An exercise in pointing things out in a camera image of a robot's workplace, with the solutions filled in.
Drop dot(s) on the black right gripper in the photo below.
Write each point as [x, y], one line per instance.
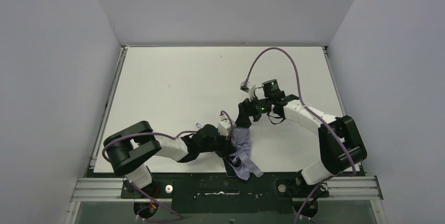
[248, 107]

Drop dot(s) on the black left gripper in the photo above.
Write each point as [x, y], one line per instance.
[224, 145]

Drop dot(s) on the lavender folding umbrella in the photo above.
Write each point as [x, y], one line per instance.
[239, 163]

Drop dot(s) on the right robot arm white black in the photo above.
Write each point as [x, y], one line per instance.
[341, 145]

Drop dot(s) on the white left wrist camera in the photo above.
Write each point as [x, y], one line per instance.
[225, 127]

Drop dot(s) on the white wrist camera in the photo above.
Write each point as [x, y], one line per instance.
[225, 127]
[247, 87]

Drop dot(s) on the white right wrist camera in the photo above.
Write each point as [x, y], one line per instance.
[247, 87]

